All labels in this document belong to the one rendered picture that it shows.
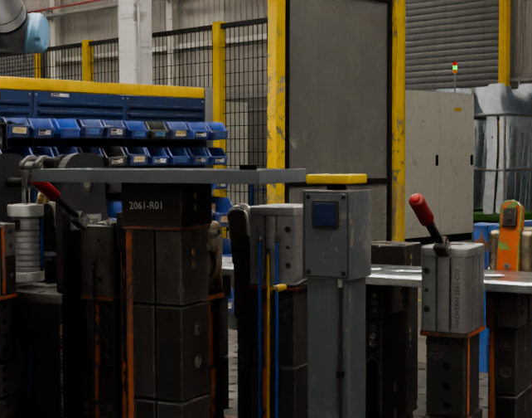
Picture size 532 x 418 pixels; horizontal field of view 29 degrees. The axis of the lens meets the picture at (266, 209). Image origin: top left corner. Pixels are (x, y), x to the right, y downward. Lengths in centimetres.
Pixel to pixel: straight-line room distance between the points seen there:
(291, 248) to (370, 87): 380
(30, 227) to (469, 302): 74
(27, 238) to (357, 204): 65
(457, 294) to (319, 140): 358
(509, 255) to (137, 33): 522
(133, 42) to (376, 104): 204
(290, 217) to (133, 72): 529
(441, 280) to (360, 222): 17
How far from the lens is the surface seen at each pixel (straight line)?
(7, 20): 193
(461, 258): 141
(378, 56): 534
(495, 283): 153
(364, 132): 523
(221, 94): 642
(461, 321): 143
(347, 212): 129
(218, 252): 166
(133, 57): 676
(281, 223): 151
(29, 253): 176
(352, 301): 132
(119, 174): 142
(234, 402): 207
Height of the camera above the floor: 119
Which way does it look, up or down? 3 degrees down
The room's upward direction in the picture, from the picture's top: straight up
